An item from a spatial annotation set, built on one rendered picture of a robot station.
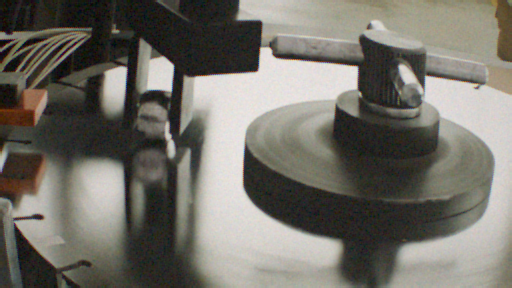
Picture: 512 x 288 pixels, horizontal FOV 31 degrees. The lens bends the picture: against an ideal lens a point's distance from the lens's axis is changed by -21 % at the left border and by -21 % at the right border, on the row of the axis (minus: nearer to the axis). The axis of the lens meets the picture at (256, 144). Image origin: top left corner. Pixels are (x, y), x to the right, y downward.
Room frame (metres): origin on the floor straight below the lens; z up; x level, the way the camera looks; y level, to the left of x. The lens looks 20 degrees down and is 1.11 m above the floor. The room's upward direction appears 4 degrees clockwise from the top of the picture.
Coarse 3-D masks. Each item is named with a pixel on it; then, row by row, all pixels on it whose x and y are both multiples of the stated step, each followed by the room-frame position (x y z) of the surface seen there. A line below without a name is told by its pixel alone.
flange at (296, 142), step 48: (336, 96) 0.41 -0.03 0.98; (288, 144) 0.40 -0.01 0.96; (336, 144) 0.40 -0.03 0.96; (384, 144) 0.38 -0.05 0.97; (432, 144) 0.39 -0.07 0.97; (480, 144) 0.42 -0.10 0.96; (288, 192) 0.37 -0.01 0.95; (336, 192) 0.36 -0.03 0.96; (384, 192) 0.36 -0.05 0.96; (432, 192) 0.36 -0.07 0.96; (480, 192) 0.37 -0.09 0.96
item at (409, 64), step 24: (288, 48) 0.40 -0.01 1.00; (312, 48) 0.40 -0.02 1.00; (336, 48) 0.40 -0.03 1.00; (360, 48) 0.40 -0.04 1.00; (384, 48) 0.39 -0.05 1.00; (408, 48) 0.40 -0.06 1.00; (360, 72) 0.40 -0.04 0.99; (384, 72) 0.39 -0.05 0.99; (408, 72) 0.37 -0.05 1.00; (432, 72) 0.40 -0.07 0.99; (456, 72) 0.40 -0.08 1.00; (480, 72) 0.41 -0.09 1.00; (360, 96) 0.40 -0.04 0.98; (384, 96) 0.39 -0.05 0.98; (408, 96) 0.36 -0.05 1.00
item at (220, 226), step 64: (320, 64) 0.54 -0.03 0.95; (64, 128) 0.42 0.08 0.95; (192, 128) 0.43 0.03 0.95; (0, 192) 0.35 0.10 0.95; (64, 192) 0.35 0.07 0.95; (128, 192) 0.36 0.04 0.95; (192, 192) 0.37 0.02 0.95; (256, 192) 0.37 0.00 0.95; (64, 256) 0.30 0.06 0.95; (128, 256) 0.31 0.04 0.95; (192, 256) 0.32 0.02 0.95; (256, 256) 0.32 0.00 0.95; (320, 256) 0.32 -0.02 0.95; (384, 256) 0.32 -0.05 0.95; (448, 256) 0.32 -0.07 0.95
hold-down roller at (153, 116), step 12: (144, 96) 0.42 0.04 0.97; (156, 96) 0.42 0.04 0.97; (168, 96) 0.42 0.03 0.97; (144, 108) 0.41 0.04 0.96; (156, 108) 0.41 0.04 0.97; (168, 108) 0.41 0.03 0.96; (144, 120) 0.41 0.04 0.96; (156, 120) 0.41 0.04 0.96; (168, 120) 0.42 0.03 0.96; (144, 132) 0.41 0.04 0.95; (156, 132) 0.41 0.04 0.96
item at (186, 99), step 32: (128, 0) 0.43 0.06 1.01; (160, 0) 0.40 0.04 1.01; (192, 0) 0.37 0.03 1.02; (224, 0) 0.37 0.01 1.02; (160, 32) 0.39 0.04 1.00; (192, 32) 0.36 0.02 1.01; (224, 32) 0.36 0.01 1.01; (256, 32) 0.37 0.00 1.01; (128, 64) 0.41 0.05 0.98; (192, 64) 0.36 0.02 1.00; (224, 64) 0.36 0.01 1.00; (256, 64) 0.37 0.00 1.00; (128, 96) 0.41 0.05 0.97; (192, 96) 0.43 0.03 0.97; (128, 128) 0.41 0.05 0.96
